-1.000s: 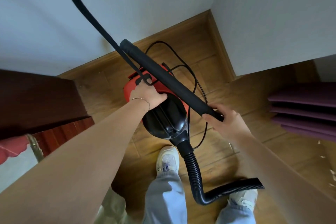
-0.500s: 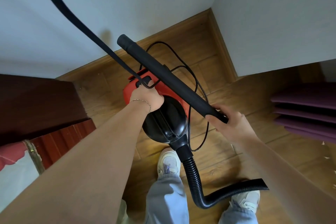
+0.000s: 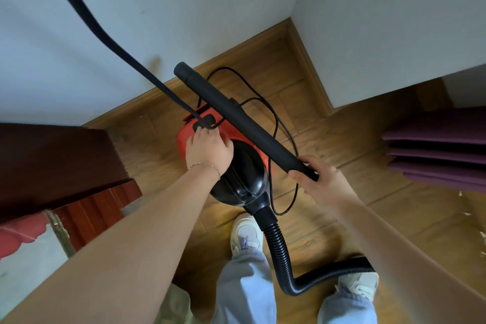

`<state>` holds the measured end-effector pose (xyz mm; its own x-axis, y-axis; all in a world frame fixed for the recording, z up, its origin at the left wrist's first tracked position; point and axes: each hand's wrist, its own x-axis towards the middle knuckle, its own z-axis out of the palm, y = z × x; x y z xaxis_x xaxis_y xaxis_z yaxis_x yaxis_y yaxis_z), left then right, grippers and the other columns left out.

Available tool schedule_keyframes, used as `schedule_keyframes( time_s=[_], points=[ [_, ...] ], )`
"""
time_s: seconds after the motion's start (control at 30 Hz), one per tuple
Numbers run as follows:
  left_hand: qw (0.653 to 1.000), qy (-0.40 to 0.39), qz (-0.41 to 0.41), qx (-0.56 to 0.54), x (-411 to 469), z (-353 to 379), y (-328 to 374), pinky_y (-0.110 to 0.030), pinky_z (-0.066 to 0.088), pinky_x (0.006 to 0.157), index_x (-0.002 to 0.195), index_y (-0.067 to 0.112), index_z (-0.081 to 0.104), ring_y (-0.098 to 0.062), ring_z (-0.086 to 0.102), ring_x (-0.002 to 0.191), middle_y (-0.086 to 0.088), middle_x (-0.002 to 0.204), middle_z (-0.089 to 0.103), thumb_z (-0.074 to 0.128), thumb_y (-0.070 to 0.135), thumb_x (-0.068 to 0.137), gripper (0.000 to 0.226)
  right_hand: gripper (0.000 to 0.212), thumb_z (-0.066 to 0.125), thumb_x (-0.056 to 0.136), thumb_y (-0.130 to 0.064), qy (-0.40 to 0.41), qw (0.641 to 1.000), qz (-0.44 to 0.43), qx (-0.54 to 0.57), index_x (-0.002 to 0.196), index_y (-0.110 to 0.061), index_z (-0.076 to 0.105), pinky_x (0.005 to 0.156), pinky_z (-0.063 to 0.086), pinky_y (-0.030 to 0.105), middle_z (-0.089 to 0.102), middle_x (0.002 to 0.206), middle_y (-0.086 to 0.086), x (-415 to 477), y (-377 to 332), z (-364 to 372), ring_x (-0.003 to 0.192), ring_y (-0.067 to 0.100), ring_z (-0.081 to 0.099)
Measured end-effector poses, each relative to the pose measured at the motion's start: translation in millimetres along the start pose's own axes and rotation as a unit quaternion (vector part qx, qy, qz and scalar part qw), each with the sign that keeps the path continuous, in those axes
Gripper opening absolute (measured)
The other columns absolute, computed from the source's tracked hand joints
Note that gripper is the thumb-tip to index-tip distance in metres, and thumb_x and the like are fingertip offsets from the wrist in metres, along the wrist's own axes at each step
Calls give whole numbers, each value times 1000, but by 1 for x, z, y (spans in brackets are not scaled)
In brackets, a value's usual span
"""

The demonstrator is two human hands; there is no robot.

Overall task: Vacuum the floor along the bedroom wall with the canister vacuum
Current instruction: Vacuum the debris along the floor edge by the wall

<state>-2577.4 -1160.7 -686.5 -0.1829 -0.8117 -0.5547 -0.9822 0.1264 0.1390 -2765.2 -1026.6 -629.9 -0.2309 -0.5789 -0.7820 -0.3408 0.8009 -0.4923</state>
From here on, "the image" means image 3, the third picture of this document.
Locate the person's right hand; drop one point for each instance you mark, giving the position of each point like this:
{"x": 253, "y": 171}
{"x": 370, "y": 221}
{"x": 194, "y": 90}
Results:
{"x": 328, "y": 187}

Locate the person's left hand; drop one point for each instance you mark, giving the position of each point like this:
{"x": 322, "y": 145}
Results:
{"x": 209, "y": 151}

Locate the white paper scraps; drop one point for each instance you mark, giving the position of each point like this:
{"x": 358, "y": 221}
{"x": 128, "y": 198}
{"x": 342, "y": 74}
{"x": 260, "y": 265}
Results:
{"x": 483, "y": 238}

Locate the person's right forearm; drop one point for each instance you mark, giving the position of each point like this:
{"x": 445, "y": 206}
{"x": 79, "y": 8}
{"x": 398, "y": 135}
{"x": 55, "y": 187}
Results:
{"x": 410, "y": 270}

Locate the person's left forearm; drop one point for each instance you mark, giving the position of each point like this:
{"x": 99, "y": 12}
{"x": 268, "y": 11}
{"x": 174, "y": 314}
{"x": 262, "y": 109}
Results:
{"x": 125, "y": 259}

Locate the person's white left shoe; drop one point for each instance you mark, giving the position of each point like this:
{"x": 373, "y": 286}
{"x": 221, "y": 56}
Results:
{"x": 245, "y": 234}

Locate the person's right leg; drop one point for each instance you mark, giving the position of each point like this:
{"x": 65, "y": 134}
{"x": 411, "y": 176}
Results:
{"x": 347, "y": 310}

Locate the person's leg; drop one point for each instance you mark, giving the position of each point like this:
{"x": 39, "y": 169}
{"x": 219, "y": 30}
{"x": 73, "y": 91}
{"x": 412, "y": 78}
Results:
{"x": 245, "y": 289}
{"x": 347, "y": 310}

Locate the person's left leg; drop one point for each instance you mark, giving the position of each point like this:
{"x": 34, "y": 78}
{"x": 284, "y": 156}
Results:
{"x": 245, "y": 289}

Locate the wooden skirting board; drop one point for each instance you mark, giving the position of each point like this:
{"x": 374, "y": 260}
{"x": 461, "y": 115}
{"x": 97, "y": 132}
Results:
{"x": 228, "y": 56}

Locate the purple curtain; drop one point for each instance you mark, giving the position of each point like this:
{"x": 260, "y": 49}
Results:
{"x": 436, "y": 134}

